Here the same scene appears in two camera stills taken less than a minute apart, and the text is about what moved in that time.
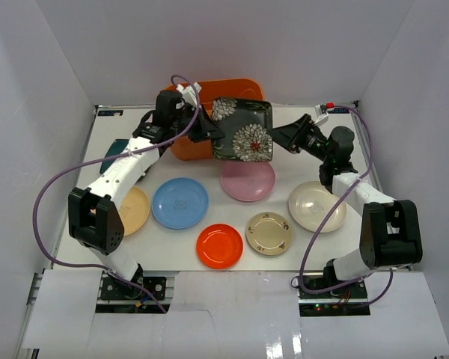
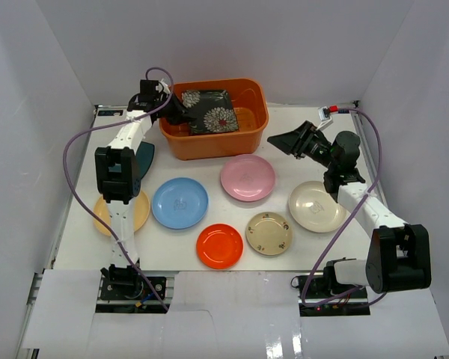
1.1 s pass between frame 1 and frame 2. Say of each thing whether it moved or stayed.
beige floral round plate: stayed
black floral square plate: moved
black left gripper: moved
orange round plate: stayed
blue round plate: stayed
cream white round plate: stayed
